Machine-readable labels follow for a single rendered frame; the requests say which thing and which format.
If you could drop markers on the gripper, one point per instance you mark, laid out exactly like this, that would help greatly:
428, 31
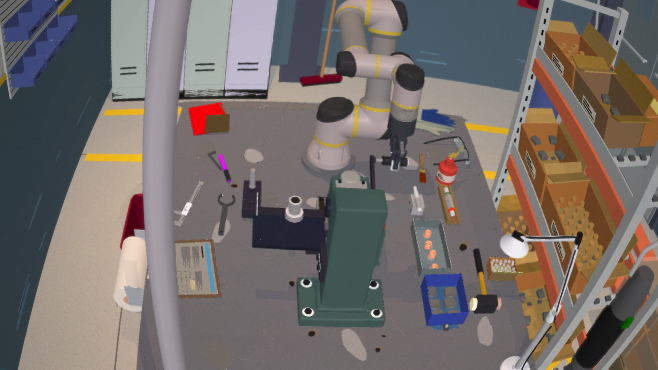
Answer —
400, 127

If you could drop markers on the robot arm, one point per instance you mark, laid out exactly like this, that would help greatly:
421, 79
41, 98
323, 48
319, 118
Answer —
370, 110

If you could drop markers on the black press lever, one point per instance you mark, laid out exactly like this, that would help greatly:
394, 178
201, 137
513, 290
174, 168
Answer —
372, 172

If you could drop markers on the green press body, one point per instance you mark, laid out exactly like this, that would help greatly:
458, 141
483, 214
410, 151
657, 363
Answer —
354, 241

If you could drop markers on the dark navy press nest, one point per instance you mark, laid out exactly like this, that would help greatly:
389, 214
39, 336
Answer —
282, 231

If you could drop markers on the blue work gloves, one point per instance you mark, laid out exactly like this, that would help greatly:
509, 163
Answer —
437, 121

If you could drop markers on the red bottle with white label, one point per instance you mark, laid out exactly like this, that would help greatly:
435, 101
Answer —
446, 172

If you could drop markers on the clear safety glasses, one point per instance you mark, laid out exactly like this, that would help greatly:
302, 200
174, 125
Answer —
455, 149

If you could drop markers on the wooden tray with tube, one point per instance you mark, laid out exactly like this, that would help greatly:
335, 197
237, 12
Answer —
449, 204

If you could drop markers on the grey parts tray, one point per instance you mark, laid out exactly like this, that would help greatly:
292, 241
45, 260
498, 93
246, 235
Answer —
430, 246

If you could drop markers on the white desk lamp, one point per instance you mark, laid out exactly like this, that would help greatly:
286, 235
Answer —
514, 246

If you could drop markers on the grey upright pin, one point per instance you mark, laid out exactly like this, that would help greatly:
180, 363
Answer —
252, 181

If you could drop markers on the blue parts bin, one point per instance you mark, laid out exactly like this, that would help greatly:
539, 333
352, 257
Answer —
444, 300

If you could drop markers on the small open cardboard box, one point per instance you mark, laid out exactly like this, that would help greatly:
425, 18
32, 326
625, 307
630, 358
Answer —
506, 266

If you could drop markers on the grey and orange shelf rack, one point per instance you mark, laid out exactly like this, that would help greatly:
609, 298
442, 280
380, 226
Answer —
576, 118

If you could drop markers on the pale lilac locker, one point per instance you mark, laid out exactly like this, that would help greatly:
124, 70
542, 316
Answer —
249, 46

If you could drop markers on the dark grey open wrench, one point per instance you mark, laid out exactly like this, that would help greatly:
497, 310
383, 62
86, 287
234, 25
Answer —
224, 216

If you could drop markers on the red and brown box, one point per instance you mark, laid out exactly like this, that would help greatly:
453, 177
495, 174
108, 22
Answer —
203, 117

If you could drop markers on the pale green locker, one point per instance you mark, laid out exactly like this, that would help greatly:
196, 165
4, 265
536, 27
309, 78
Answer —
205, 46
129, 46

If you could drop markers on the wooden framed chart board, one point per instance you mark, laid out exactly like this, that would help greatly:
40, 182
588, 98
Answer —
197, 268

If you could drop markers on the grey curved pipe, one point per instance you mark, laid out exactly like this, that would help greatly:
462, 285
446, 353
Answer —
164, 180

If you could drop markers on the rack with blue bins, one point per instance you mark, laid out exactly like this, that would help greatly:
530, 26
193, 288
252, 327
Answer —
38, 36

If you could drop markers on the white small bracket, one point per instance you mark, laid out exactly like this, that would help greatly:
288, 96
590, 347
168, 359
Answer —
417, 203

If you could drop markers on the grey rocker pedestal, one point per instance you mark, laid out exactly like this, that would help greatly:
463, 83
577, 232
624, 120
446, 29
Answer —
294, 210

